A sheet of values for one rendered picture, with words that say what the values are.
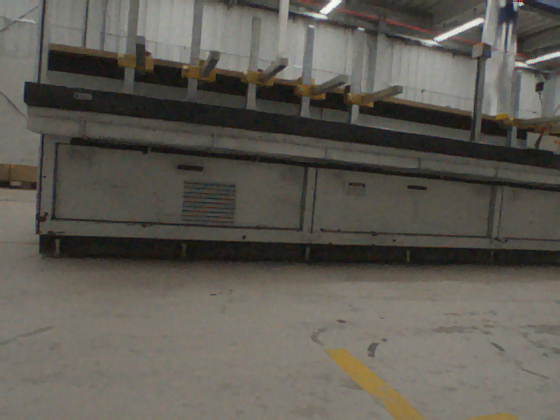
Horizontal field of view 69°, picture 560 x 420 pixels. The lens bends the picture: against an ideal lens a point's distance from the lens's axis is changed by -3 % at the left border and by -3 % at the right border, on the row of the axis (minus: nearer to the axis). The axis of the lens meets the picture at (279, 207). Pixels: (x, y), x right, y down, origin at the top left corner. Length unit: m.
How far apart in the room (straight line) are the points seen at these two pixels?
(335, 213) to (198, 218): 0.72
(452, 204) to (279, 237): 1.11
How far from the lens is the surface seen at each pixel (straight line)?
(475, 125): 2.45
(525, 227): 3.12
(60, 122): 1.82
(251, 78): 1.85
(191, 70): 1.81
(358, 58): 2.08
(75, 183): 2.03
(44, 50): 1.84
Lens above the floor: 0.39
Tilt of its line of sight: 3 degrees down
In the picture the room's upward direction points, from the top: 4 degrees clockwise
